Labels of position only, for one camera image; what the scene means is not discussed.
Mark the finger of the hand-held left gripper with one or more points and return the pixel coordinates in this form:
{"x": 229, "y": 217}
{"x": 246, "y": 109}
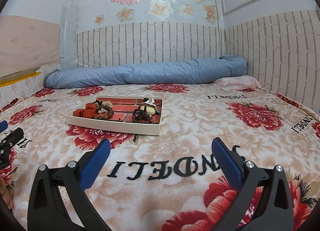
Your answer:
{"x": 13, "y": 137}
{"x": 3, "y": 126}

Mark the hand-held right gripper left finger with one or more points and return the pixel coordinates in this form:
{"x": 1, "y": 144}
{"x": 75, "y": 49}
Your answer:
{"x": 96, "y": 161}

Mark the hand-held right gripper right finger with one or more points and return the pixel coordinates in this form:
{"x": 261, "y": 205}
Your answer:
{"x": 226, "y": 161}

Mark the orange scrunchie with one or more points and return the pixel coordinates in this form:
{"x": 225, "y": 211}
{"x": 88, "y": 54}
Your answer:
{"x": 83, "y": 111}

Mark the brick pattern tray box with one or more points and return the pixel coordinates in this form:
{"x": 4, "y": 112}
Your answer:
{"x": 125, "y": 111}

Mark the rainbow hair claw clip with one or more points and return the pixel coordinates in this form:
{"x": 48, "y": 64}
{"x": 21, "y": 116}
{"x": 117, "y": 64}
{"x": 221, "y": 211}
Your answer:
{"x": 157, "y": 111}

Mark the person's left hand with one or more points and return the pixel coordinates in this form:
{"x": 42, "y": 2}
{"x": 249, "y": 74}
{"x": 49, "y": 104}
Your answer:
{"x": 5, "y": 191}

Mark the yellow board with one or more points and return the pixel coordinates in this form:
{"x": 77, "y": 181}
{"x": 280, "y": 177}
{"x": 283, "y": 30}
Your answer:
{"x": 17, "y": 79}

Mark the red floral blanket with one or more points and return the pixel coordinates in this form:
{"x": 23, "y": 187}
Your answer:
{"x": 187, "y": 126}

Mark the beige oval hair clip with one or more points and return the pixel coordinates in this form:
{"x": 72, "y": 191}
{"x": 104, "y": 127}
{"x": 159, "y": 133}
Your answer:
{"x": 147, "y": 109}

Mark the pink pillow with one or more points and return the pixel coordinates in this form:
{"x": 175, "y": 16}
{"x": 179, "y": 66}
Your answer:
{"x": 237, "y": 82}

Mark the pink headboard panel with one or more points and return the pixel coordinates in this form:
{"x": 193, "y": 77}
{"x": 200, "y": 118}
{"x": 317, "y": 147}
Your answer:
{"x": 27, "y": 46}

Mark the rolled blue quilt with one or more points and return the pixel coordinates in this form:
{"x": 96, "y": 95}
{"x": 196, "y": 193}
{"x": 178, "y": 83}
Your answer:
{"x": 150, "y": 72}

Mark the clear plastic sheet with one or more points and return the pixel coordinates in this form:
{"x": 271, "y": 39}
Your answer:
{"x": 68, "y": 38}

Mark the white wall pipe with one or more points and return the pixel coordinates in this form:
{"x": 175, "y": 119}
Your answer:
{"x": 217, "y": 6}

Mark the flower wall stickers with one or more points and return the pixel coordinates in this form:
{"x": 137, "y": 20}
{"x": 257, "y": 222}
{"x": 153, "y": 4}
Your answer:
{"x": 160, "y": 8}

